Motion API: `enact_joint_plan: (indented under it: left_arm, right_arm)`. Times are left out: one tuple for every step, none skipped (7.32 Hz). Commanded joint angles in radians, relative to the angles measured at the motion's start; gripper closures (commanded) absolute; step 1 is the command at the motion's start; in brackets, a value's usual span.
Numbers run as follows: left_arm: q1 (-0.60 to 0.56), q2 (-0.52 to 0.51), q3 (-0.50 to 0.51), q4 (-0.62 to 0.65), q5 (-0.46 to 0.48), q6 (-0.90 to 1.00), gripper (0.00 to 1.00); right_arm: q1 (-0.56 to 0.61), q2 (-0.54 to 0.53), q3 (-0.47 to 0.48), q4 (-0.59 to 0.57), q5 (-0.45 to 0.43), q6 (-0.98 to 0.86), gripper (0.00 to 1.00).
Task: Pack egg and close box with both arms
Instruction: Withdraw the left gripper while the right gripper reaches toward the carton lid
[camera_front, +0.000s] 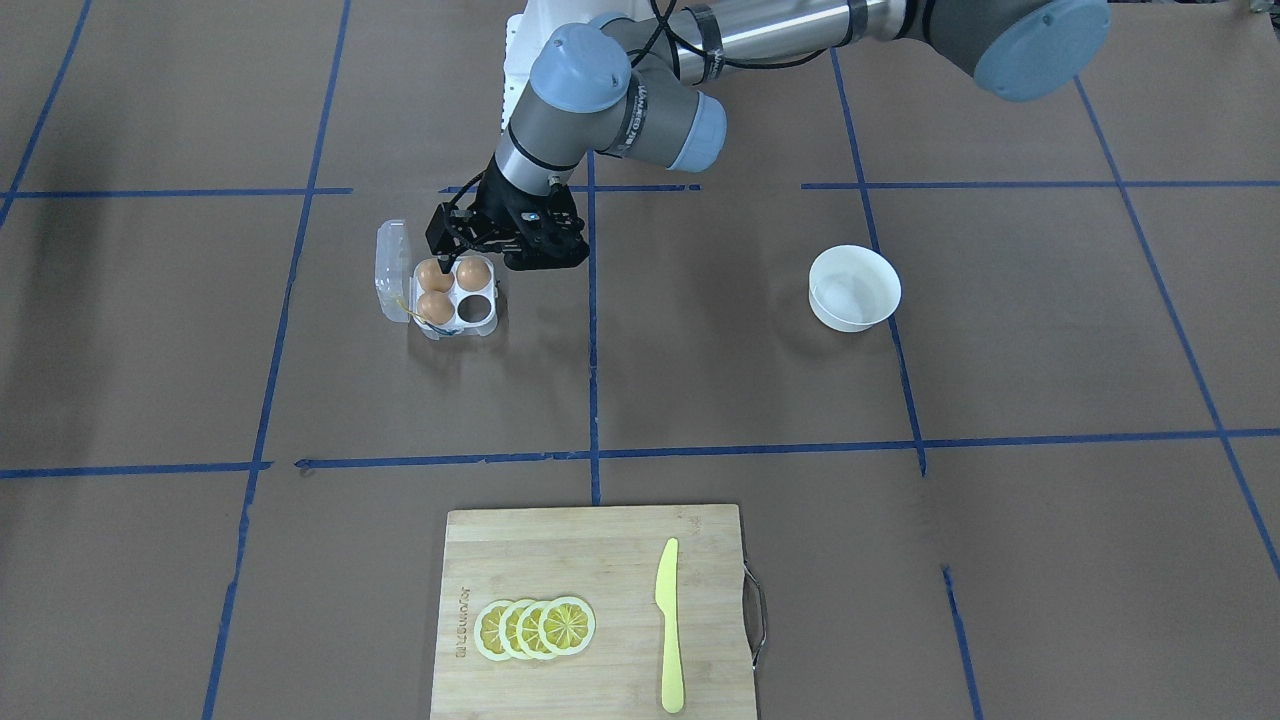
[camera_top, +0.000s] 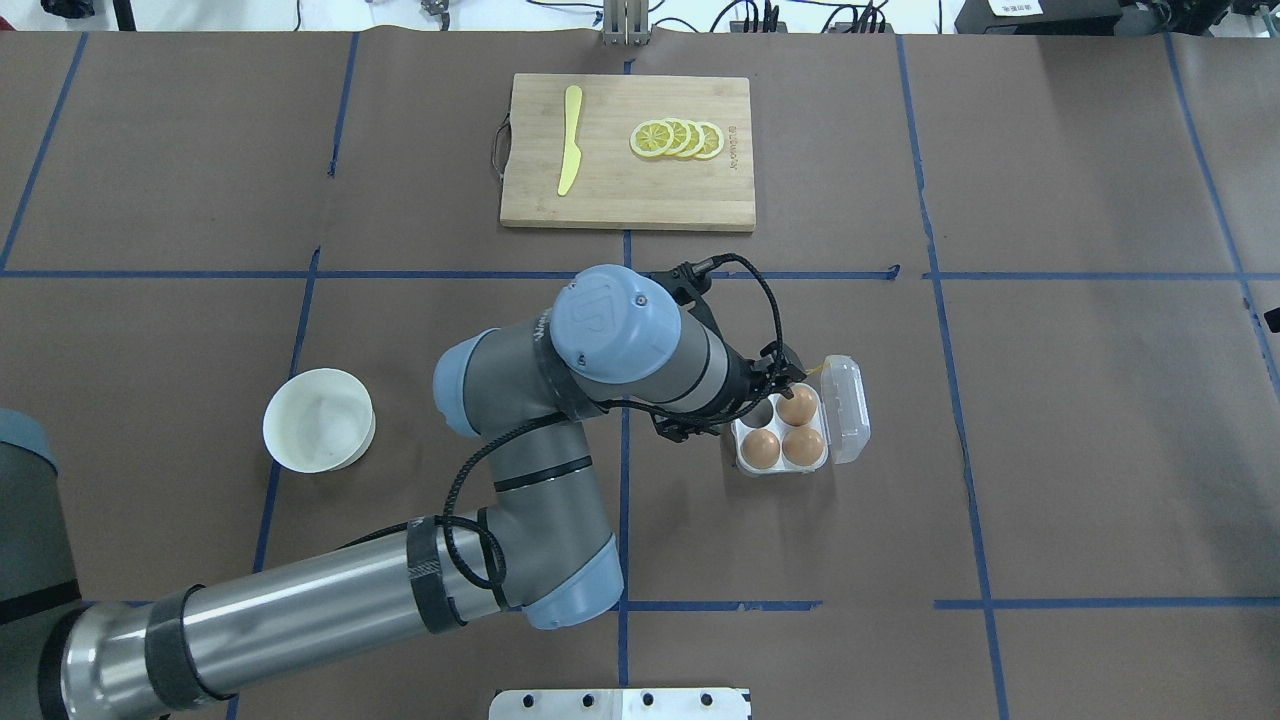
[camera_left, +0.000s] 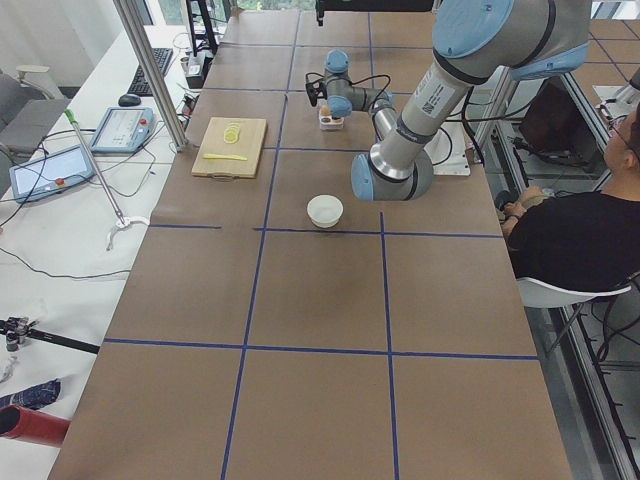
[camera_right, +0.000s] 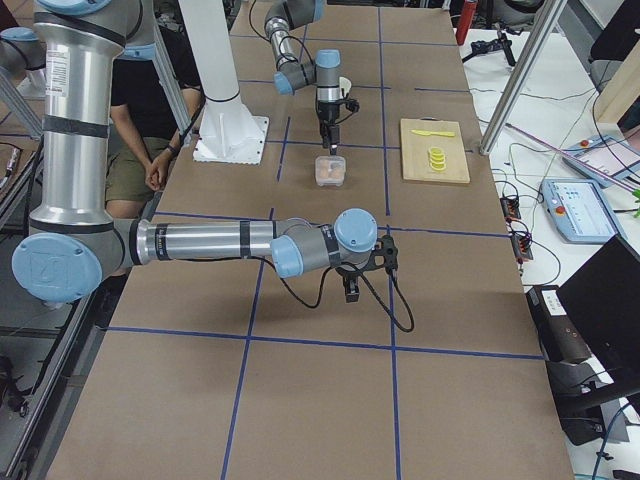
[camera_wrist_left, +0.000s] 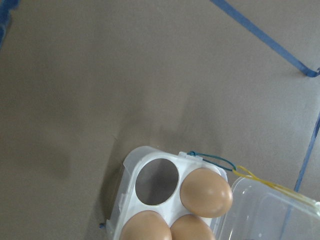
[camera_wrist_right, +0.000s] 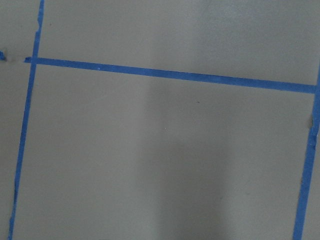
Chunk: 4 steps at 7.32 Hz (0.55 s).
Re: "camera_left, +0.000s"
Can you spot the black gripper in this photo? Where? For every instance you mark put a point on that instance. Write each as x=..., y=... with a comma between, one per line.
x=326, y=106

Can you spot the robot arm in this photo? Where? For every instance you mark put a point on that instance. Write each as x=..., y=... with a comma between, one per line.
x=471, y=39

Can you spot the clear plastic egg box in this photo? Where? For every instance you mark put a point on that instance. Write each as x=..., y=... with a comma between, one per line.
x=329, y=123

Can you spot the wooden cutting board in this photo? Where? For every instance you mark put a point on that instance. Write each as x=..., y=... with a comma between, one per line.
x=251, y=139

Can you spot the yellow plastic knife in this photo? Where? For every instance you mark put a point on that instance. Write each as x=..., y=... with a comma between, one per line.
x=230, y=157

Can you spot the white bowl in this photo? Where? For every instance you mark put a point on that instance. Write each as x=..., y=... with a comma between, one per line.
x=325, y=210

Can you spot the black computer mouse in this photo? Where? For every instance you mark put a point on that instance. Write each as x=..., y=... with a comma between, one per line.
x=129, y=100

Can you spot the teach pendant far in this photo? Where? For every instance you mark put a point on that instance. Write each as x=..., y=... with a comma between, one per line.
x=122, y=130

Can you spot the teach pendant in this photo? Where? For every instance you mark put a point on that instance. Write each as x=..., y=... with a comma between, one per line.
x=51, y=174
x=122, y=130

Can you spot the reacher grabber stick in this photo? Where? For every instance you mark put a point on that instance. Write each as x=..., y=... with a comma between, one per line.
x=122, y=221

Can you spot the white chair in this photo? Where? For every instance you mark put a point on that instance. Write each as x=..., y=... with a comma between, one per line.
x=538, y=294

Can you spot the person in black shirt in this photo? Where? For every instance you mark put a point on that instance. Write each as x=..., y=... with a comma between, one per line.
x=587, y=241

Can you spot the teach pendant near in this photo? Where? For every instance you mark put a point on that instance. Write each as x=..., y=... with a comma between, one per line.
x=51, y=174

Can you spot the black tripod rod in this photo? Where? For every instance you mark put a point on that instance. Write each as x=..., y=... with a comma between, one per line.
x=18, y=329

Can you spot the blue patterned cloth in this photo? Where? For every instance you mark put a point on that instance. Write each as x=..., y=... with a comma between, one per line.
x=35, y=397

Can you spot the red cylinder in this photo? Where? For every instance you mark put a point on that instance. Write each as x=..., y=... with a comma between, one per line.
x=26, y=425

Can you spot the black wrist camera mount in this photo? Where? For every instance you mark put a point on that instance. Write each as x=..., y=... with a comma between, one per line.
x=312, y=92

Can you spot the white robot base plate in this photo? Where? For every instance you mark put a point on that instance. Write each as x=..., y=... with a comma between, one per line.
x=447, y=151

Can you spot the aluminium frame post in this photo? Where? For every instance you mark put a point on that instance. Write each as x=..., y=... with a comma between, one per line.
x=136, y=33

